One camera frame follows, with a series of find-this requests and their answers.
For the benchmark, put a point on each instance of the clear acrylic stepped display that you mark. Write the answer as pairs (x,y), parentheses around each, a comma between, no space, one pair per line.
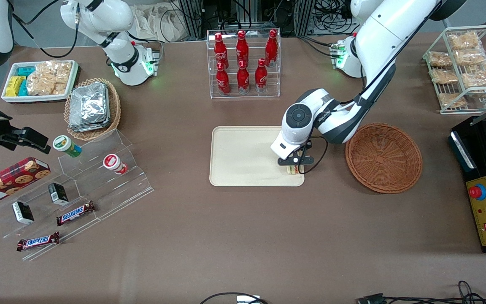
(112,194)

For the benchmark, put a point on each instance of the yellow snack pack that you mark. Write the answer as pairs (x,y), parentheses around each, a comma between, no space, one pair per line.
(14,86)

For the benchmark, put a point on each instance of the aluminium frame profile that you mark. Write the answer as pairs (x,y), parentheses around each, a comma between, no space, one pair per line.
(191,17)
(304,14)

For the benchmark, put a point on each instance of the clear bag of crackers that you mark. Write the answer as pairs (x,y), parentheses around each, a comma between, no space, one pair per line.
(464,41)
(470,57)
(444,76)
(452,100)
(479,77)
(440,59)

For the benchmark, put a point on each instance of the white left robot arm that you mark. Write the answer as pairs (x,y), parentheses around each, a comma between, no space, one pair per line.
(386,29)

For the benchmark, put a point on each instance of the light wicker basket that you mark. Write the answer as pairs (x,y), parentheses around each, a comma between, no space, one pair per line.
(114,105)

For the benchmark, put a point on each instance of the clear acrylic bottle rack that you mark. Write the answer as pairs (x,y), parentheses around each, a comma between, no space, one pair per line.
(274,80)

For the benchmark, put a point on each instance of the clear rice cracker bag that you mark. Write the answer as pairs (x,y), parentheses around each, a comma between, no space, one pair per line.
(49,78)

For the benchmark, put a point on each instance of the beige crumpled cloth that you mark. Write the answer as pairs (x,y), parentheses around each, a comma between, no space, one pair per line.
(158,21)

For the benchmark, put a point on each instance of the red cola bottle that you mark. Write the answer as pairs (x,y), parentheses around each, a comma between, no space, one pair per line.
(271,48)
(222,80)
(261,77)
(220,50)
(241,48)
(243,79)

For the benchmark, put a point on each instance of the red lidded snack cup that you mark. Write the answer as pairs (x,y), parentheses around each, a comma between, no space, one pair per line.
(113,163)

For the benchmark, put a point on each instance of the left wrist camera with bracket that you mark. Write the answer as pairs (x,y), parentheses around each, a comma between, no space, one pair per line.
(295,160)

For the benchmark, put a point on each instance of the red Walkers cookie box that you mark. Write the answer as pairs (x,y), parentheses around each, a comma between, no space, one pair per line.
(11,181)

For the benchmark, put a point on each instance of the green lidded snack cup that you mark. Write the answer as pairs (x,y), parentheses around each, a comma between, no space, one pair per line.
(66,145)

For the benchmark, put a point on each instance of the plastic sandwich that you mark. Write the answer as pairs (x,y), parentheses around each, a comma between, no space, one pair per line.
(292,170)

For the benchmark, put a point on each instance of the red emergency stop button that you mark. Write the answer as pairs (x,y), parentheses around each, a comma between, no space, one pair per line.
(477,192)

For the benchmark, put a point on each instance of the beige plastic tray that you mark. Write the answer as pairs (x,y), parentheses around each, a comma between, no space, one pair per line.
(243,156)

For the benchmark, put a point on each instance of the Snickers chocolate bar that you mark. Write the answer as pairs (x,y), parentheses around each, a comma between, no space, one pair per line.
(75,213)
(37,241)

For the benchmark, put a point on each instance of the teal snack pack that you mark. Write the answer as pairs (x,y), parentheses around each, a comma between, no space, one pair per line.
(26,71)
(23,88)

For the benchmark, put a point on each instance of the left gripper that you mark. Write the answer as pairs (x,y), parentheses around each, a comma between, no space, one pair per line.
(309,145)

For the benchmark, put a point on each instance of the brown wicker basket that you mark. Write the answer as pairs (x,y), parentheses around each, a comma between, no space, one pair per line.
(384,158)

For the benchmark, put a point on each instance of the small black box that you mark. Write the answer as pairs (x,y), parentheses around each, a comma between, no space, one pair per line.
(23,212)
(58,193)

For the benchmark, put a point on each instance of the black control box yellow panel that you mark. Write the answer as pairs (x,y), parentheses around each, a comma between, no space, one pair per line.
(479,160)

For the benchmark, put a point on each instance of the white rectangular snack tray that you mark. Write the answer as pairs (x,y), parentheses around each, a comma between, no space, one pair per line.
(40,98)

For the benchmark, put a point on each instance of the silver foil packs stack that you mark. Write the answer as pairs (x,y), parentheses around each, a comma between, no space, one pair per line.
(89,107)

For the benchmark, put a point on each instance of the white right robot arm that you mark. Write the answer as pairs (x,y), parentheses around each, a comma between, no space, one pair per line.
(116,17)

